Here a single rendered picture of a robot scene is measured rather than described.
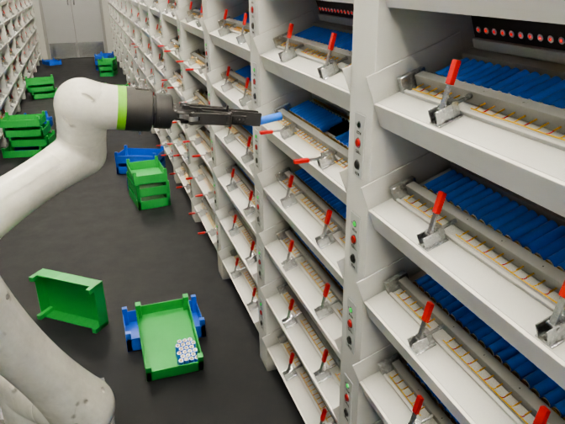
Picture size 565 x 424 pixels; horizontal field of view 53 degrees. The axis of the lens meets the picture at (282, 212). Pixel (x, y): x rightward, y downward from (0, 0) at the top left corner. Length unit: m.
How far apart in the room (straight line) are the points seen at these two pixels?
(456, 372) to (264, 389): 1.14
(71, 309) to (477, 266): 1.96
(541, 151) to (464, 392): 0.41
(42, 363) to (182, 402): 0.97
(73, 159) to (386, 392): 0.81
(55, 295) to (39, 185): 1.39
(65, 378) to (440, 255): 0.71
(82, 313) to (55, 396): 1.37
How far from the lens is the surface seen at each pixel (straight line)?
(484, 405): 0.94
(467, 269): 0.87
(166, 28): 3.72
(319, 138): 1.38
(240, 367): 2.13
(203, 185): 2.95
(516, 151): 0.75
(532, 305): 0.80
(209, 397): 2.02
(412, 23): 1.03
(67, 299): 2.54
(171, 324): 2.25
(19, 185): 1.20
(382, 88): 1.01
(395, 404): 1.22
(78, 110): 1.20
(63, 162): 1.25
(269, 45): 1.66
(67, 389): 1.18
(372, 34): 1.01
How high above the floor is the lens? 1.31
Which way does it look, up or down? 23 degrees down
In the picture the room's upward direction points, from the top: 1 degrees counter-clockwise
